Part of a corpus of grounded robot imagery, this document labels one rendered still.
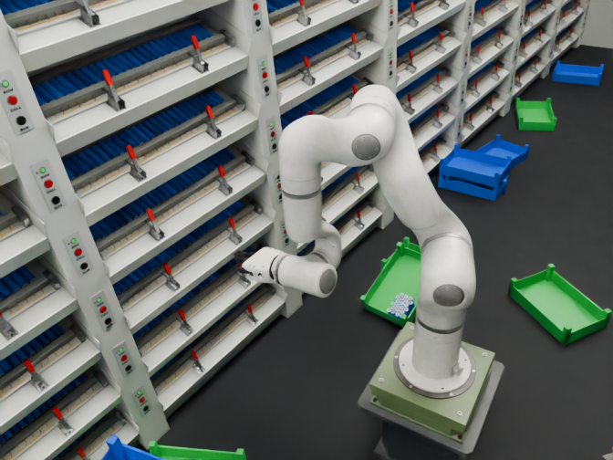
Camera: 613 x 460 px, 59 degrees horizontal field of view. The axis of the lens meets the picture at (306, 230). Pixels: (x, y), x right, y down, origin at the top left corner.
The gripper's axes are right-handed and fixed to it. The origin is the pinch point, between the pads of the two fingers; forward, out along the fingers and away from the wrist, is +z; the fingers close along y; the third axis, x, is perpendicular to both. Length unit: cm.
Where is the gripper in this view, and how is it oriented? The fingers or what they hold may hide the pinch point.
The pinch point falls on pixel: (242, 257)
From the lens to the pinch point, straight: 152.5
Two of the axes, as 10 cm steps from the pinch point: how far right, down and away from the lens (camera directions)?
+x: -2.4, -8.5, -4.7
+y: 6.3, -5.1, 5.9
